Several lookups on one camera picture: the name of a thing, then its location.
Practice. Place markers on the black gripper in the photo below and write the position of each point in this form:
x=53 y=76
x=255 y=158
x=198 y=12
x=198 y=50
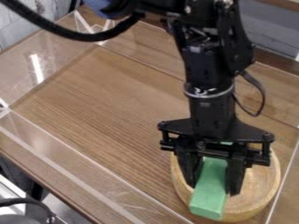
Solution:
x=213 y=133

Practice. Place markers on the green rectangular block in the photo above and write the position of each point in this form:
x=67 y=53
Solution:
x=209 y=197

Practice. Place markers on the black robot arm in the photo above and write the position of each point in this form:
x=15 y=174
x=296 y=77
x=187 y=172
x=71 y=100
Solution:
x=217 y=53

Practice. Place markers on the brown wooden bowl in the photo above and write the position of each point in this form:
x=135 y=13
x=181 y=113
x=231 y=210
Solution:
x=258 y=190

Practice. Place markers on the clear acrylic tray wall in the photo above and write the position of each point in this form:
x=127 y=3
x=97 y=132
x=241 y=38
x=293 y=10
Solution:
x=94 y=153

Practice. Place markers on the black clamp with cable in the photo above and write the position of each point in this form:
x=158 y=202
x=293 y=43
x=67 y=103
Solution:
x=25 y=211

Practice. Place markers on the clear acrylic corner bracket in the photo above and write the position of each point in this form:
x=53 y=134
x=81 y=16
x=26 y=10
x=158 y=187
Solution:
x=83 y=26

